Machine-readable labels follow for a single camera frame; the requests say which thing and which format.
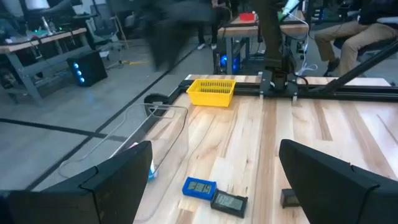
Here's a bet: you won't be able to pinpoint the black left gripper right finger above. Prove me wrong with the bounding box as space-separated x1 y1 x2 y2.
279 139 398 224

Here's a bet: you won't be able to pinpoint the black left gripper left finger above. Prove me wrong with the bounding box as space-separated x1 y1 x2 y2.
81 140 153 224

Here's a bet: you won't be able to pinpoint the black cube charger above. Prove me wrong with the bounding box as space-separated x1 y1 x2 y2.
280 188 301 209

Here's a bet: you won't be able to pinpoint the blue digital thermometer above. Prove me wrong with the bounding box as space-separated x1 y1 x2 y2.
182 176 218 201

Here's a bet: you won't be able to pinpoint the black digital thermometer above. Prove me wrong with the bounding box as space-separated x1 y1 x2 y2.
210 189 249 219

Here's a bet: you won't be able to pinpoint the black office chair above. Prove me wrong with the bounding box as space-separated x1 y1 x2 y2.
89 11 129 60

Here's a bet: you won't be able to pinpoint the clear plastic bin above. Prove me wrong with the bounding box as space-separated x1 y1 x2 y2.
58 103 190 182

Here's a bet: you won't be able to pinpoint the black table clamp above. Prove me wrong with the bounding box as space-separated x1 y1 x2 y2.
143 93 170 106

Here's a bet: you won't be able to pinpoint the black computer tower blue lights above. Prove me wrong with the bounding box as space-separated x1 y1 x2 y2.
216 52 242 75
66 50 108 88

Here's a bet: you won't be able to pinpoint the yellow plastic basket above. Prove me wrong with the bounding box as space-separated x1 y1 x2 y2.
186 78 237 108

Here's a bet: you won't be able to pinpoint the person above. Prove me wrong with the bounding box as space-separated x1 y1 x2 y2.
197 0 231 51
313 0 398 78

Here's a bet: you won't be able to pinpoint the wooden top workbench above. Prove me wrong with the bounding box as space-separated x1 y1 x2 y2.
216 10 309 75

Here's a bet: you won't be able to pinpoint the red box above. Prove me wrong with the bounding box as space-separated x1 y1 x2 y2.
239 12 257 22

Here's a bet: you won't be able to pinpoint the white shade table lamp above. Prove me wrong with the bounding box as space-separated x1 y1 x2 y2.
24 0 54 36

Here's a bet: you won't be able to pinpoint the yellow floor cable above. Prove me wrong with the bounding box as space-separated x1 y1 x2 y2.
120 58 150 67

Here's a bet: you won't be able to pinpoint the white cable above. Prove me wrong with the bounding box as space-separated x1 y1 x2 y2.
280 0 318 77

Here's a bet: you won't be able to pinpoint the grey frame workbench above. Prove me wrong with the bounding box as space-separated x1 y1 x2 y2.
0 27 90 107

